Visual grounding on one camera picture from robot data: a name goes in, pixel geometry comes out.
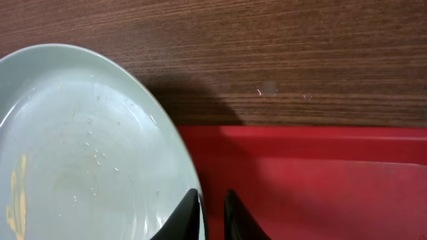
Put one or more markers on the red plastic tray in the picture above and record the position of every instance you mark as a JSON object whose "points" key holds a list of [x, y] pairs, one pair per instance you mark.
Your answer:
{"points": [[315, 182]]}

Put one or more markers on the teal plate top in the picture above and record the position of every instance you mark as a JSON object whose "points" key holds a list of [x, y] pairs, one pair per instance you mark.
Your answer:
{"points": [[87, 152]]}

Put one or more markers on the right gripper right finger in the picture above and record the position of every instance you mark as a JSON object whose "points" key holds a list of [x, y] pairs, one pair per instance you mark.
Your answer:
{"points": [[239, 224]]}

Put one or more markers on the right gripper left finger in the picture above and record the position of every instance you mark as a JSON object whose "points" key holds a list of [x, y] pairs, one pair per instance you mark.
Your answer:
{"points": [[183, 223]]}

